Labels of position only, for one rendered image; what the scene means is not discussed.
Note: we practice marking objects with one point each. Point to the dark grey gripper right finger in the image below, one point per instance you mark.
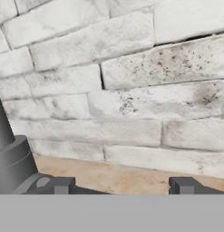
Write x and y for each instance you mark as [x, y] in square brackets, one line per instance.
[180, 183]

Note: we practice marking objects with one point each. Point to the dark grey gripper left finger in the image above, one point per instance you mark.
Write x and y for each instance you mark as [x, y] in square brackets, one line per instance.
[63, 182]

